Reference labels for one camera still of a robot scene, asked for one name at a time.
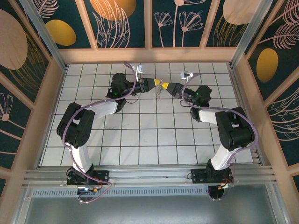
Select metal key organizer with rings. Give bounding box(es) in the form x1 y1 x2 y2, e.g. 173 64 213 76
156 79 164 101

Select grey metal sheet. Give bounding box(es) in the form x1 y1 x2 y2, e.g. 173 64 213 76
10 184 292 224

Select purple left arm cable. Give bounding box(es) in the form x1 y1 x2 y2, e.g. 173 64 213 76
60 62 141 204

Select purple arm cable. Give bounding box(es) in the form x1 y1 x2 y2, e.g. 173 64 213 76
181 72 259 202
60 62 141 204

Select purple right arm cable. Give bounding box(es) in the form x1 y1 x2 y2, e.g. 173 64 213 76
181 72 259 202

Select aluminium side rail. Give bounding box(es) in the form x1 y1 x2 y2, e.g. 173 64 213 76
35 64 70 169
228 65 267 166

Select wall panel with flowers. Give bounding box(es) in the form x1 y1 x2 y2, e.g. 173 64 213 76
151 0 212 49

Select wall panel orange circle leaves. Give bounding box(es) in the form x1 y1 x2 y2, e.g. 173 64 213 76
83 0 147 49

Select wall panel beige circle yellow lines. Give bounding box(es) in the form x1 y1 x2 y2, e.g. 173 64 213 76
205 0 253 48

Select wall panel yellow oval feathers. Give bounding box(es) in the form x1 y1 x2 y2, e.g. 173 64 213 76
244 0 299 101

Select wall panel with yellow oval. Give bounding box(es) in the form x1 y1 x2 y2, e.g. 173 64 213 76
38 0 96 49

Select aluminium corner post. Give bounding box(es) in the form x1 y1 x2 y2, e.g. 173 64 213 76
228 0 274 69
18 0 69 72

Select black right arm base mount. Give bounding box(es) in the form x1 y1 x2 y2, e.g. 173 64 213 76
191 166 235 185

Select wall panel pink leaf outlines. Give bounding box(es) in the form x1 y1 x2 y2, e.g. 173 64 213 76
266 87 299 166

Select long aluminium base rail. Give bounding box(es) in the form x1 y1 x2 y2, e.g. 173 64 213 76
22 164 278 187

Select small circuit board with wires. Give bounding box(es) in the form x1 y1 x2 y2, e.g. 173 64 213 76
77 185 104 194
216 181 235 190

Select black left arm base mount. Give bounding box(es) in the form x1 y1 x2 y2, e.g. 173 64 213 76
66 166 110 187

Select slotted grey cable duct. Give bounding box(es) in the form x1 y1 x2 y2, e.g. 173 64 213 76
30 188 275 198

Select wall panel large beige circle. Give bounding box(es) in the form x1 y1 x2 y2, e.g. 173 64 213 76
0 0 51 103

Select wall panel single pink flower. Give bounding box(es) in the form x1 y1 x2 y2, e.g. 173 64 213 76
0 83 32 168

